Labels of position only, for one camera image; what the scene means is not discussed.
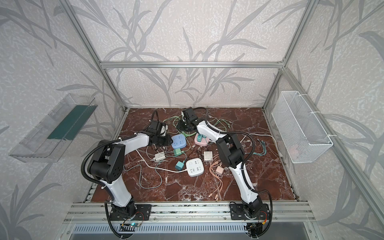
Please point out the teal charger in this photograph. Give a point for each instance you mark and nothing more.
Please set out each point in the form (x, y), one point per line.
(179, 166)
(203, 138)

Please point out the pink power strip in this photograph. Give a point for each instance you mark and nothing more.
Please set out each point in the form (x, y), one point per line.
(198, 141)

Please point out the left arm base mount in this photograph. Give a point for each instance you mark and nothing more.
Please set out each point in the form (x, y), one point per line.
(138, 211)

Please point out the white power strip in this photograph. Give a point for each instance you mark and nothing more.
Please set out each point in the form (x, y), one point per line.
(195, 167)

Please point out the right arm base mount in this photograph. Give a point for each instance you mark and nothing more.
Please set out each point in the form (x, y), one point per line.
(238, 212)

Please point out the blue power strip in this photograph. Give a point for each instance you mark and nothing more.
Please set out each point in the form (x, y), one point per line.
(179, 141)

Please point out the clear plastic wall tray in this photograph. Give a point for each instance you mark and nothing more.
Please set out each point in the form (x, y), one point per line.
(48, 141)

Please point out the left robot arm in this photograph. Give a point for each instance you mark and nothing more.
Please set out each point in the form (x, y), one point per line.
(104, 164)

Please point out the green charger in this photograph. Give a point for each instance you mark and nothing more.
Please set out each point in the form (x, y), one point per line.
(177, 152)

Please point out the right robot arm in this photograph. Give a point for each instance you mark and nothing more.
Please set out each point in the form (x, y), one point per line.
(231, 153)

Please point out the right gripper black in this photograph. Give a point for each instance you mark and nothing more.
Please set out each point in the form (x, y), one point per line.
(185, 124)

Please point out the aluminium front rail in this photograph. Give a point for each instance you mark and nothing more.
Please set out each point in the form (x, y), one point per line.
(191, 212)

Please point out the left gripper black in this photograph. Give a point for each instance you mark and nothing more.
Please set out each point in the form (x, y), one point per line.
(162, 141)

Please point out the white wire mesh basket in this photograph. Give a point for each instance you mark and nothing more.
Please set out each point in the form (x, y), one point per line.
(302, 133)

